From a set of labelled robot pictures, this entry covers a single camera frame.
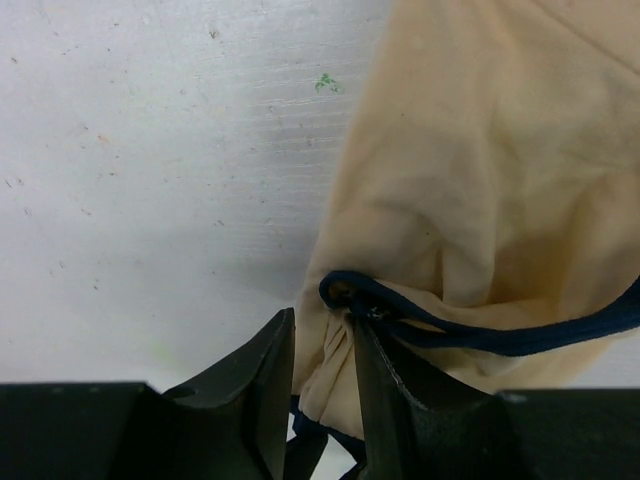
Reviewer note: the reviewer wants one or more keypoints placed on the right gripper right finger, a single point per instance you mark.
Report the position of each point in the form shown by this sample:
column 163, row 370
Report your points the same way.
column 419, row 422

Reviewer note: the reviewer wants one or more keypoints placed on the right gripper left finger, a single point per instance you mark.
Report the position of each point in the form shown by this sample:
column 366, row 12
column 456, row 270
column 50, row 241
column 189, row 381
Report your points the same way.
column 233, row 416

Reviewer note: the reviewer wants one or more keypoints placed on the beige underwear with navy trim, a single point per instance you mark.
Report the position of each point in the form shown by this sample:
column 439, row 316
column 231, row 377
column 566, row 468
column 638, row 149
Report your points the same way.
column 485, row 215

